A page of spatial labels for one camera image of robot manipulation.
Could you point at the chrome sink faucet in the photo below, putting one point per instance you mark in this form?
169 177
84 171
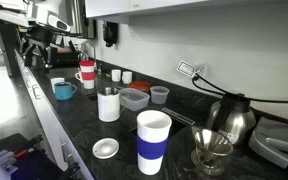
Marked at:
93 48

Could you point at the metal counter strip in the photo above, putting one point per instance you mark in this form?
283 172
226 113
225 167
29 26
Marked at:
178 116

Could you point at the white round tumbler lid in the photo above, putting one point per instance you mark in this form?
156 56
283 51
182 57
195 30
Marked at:
105 148

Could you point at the white upper cabinet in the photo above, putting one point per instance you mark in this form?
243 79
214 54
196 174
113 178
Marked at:
117 6

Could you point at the white tumbler with red band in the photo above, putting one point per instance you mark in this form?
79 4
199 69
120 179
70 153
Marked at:
88 75

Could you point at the white tumbler with blue band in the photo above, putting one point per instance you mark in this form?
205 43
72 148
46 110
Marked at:
151 133

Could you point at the dark metal appliance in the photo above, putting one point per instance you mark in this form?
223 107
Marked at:
80 18

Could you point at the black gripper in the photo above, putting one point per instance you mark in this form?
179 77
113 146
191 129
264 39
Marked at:
39 39

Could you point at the teal mug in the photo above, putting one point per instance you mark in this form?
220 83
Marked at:
63 91

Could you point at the clear rectangular plastic container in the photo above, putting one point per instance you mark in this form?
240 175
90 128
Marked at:
134 99

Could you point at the white lower cabinets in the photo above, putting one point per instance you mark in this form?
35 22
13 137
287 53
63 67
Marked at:
47 120

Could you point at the grey plastic appliance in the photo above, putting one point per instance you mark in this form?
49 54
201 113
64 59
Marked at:
277 141

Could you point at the yellow green sponge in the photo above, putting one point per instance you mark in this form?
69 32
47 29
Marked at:
108 75

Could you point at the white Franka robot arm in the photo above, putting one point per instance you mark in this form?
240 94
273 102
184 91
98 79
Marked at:
47 18

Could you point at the white canister with steel cup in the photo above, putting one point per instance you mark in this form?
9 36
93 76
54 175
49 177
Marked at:
109 108

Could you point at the white wall outlet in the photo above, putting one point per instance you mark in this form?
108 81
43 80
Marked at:
202 69

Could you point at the black tool cart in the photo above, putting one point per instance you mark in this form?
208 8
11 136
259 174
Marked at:
34 166

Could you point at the black wall soap dispenser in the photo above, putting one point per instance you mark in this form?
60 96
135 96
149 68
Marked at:
110 33

